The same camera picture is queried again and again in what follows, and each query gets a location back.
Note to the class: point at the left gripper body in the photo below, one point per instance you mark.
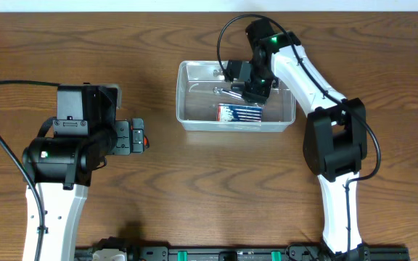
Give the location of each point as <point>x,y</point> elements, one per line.
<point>124,136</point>

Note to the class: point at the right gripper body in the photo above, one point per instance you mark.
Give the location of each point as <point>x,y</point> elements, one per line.
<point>250,88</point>

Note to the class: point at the red handled pliers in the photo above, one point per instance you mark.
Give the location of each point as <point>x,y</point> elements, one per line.
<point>139,139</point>

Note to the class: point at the silver combination wrench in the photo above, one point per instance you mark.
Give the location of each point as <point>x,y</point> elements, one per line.
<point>232,94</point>

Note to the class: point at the blue precision screwdriver set case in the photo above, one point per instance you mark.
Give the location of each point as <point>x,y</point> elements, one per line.
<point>239,113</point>

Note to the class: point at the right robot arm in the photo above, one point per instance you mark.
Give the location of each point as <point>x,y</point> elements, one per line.
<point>334,143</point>

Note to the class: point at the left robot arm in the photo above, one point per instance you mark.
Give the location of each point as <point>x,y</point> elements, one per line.
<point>62,157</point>

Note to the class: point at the clear plastic container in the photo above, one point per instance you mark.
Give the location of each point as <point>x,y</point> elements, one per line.
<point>197,105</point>

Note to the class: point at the black mounting rail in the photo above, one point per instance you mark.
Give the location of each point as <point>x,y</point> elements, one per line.
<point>119,249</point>

